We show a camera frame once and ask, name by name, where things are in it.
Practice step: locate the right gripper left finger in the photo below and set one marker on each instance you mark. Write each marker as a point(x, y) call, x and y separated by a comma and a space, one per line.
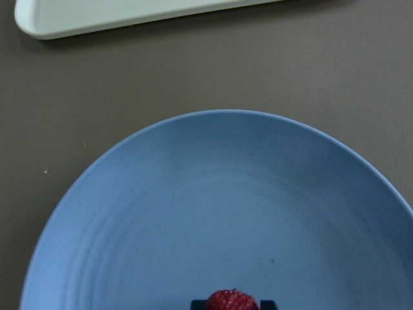
point(198, 305)

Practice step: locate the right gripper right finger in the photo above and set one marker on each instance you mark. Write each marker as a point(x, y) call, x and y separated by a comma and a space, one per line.
point(267, 305)

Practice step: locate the red strawberry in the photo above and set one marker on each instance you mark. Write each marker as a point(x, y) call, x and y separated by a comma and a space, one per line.
point(231, 299)

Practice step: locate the blue plate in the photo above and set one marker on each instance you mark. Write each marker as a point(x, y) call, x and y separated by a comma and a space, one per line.
point(226, 199)

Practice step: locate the cream rabbit tray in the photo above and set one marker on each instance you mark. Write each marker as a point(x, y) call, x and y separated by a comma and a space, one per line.
point(46, 20)

